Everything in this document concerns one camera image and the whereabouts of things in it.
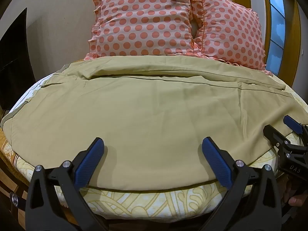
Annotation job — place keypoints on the wooden window frame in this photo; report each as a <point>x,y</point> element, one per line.
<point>292,41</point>

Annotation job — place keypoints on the pink polka dot pillow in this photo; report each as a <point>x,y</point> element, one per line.
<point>231,28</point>
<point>142,21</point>

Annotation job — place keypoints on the dark flat screen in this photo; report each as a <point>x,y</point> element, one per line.
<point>14,65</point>

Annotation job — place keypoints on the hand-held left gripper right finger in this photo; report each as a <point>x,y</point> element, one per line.
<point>216,160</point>

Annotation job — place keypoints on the yellow patterned bed sheet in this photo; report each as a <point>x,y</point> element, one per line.
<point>134,203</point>

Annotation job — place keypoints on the wooden bed frame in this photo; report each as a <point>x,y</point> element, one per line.
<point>10,180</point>

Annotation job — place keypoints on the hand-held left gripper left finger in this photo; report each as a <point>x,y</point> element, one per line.
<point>89,160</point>

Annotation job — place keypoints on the person's right hand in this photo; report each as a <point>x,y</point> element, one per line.
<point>293,200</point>

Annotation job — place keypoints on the glass window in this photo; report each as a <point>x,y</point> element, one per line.
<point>276,26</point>

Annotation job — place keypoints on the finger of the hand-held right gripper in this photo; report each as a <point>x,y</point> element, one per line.
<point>292,124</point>
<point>274,134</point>

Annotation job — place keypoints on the olive green bed sheet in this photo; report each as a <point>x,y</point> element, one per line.
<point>149,125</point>

